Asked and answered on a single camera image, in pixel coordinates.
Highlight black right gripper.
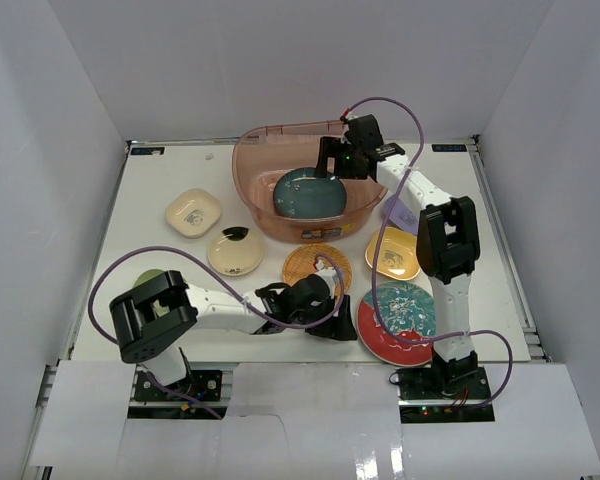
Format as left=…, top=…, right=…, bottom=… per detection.
left=315, top=137, right=368, bottom=181

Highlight dark teal round plate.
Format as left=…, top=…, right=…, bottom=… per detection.
left=273, top=167, right=347, bottom=220

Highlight red and teal plate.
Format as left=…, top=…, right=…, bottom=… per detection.
left=357, top=280, right=436, bottom=367

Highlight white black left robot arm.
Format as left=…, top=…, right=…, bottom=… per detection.
left=109, top=267, right=358, bottom=399

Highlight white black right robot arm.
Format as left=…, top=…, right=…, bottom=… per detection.
left=315, top=113, right=481, bottom=399

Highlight pink translucent plastic bin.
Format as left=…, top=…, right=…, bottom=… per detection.
left=232, top=120, right=387, bottom=243

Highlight round woven bamboo plate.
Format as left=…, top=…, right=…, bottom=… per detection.
left=281, top=244, right=352, bottom=292

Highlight yellow square dish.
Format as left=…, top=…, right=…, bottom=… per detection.
left=376, top=227, right=421, bottom=281

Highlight purple square dish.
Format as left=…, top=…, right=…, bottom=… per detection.
left=382, top=195, right=418, bottom=236

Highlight cream round plate black mark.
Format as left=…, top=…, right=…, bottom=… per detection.
left=207, top=226, right=265, bottom=276

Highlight cream square dish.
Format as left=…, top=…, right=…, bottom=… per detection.
left=165, top=189, right=222, bottom=238

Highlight light green dish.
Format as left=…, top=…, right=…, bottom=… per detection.
left=133, top=269, right=165, bottom=290

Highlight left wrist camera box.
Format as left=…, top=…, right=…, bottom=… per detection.
left=314, top=257, right=339, bottom=297

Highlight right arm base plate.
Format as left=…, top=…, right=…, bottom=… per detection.
left=390, top=367, right=491, bottom=404

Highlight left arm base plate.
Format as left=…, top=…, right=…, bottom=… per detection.
left=131, top=370, right=223, bottom=403

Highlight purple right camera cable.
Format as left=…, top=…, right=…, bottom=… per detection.
left=340, top=95, right=514, bottom=411

